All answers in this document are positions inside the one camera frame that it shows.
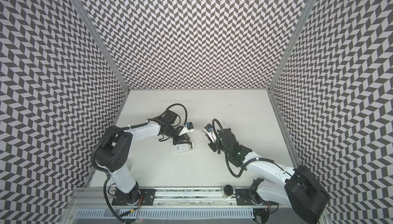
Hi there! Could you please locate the white remote with green buttons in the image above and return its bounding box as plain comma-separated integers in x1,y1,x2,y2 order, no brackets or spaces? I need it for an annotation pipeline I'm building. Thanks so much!
169,141,195,154

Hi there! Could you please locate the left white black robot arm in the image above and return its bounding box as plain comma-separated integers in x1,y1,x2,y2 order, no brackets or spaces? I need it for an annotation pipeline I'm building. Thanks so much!
91,110,194,205

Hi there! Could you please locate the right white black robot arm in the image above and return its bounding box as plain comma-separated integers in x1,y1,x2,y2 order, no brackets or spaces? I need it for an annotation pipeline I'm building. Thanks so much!
204,124,330,224

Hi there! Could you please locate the middle cylinder black cap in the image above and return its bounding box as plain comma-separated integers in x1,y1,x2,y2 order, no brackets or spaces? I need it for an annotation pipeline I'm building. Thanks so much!
222,185,234,200

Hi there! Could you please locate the white ventilation grille strip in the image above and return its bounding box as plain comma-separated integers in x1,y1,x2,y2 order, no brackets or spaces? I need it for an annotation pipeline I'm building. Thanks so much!
75,208,254,220

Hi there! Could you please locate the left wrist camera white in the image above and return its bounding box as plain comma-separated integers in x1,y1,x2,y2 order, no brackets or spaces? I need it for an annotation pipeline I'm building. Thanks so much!
179,122,194,135

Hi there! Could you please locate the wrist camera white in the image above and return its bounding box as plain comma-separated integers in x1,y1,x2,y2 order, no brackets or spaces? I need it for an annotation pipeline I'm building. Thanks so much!
204,123,218,143
179,122,194,135

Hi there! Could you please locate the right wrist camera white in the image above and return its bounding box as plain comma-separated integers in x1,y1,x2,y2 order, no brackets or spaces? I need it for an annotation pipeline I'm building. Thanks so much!
204,123,218,143

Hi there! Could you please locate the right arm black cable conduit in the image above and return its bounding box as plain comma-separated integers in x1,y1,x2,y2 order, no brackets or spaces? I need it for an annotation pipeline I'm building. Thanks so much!
211,118,275,179

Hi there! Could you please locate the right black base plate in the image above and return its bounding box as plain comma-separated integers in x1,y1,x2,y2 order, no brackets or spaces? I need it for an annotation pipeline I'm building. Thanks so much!
234,188,270,207

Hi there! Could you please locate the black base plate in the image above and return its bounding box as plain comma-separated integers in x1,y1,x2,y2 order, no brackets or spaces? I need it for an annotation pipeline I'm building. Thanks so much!
234,188,270,207
112,189,156,206

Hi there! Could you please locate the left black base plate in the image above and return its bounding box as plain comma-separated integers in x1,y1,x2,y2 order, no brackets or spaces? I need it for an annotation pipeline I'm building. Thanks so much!
112,189,156,206

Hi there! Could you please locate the aluminium mounting rail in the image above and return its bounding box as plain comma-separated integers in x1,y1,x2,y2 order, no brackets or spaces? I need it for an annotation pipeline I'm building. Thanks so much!
69,187,324,209

